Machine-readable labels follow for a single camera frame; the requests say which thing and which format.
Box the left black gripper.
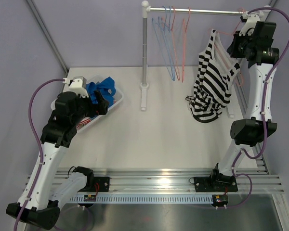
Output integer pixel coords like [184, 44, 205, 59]
[72, 90, 109, 125]

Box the royal blue tank top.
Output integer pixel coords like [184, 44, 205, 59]
[86, 77, 116, 107]

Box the red striped tank top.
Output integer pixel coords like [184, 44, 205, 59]
[77, 98, 123, 132]

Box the black white striped tank top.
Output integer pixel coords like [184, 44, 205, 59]
[185, 29, 240, 123]

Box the pink hanger of black top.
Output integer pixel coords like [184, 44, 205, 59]
[208, 7, 246, 87]

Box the pink hanger of green top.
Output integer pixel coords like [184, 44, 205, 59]
[170, 6, 181, 81]

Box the light blue hanger of teal top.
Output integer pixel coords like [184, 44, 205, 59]
[151, 15, 172, 67]

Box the teal tank top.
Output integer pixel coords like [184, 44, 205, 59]
[89, 115, 98, 121]

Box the pink hanger of red top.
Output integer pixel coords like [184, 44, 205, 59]
[181, 8, 191, 83]

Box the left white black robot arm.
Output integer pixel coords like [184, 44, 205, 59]
[6, 90, 109, 230]

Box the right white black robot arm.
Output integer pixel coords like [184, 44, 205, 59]
[195, 21, 279, 192]

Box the white plastic basket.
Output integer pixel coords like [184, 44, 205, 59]
[51, 75, 123, 132]

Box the clothes rack with metal rod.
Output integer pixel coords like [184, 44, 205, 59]
[139, 0, 272, 111]

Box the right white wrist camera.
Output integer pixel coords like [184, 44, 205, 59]
[239, 12, 260, 37]

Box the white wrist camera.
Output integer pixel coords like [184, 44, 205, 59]
[239, 12, 260, 37]
[63, 76, 89, 98]

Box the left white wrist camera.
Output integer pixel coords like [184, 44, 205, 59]
[63, 76, 89, 98]

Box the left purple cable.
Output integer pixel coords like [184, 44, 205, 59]
[13, 78, 94, 231]

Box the purple cable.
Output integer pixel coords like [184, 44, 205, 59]
[13, 78, 94, 231]
[231, 7, 289, 209]

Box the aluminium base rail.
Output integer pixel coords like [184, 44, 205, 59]
[23, 168, 285, 194]

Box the white slotted cable duct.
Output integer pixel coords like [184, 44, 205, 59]
[68, 194, 213, 204]

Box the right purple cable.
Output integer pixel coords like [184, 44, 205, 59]
[231, 7, 289, 209]

